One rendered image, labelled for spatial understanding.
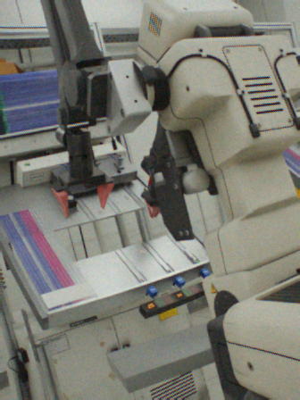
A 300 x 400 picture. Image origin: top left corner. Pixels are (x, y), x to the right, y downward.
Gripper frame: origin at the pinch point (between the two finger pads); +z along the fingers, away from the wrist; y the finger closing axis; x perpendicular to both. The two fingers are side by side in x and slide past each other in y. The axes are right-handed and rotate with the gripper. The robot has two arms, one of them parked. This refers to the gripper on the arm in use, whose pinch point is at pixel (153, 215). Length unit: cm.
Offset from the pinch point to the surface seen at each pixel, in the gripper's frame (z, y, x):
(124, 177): -4.3, 0.4, -22.3
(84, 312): 5, 45, 31
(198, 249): 1.8, -5.4, 22.5
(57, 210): 0.8, 32.7, -16.9
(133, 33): -19, -113, -211
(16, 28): -54, 29, -83
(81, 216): 0.9, 25.4, -10.1
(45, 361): 14, 62, 39
